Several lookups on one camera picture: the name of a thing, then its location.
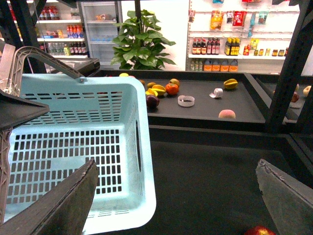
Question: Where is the dark purple plum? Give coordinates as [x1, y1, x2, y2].
[146, 95, 159, 109]

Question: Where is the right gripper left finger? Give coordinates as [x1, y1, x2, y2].
[0, 159, 98, 235]

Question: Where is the whole yellow starfruit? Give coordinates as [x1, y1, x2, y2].
[224, 78, 239, 90]

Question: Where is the light blue plastic basket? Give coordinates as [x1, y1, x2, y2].
[0, 45, 156, 235]

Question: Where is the clear tape ring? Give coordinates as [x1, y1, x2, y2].
[178, 95, 196, 108]

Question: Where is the green potted plant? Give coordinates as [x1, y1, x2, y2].
[111, 10, 176, 70]

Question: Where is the red green mango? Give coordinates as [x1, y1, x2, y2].
[169, 78, 180, 87]

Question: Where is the small white tape roll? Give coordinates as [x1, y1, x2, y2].
[209, 88, 224, 98]

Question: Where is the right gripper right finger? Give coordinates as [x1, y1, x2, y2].
[255, 159, 313, 235]

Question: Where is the red apple near camera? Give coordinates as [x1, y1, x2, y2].
[244, 225, 276, 235]

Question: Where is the orange persimmon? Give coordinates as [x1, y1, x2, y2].
[165, 83, 179, 96]

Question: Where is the black fruit display tray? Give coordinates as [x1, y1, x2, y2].
[94, 70, 267, 129]

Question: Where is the pink peach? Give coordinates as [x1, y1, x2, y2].
[218, 109, 236, 119]

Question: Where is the sliced yellow starfruit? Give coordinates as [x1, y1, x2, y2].
[145, 85, 166, 97]

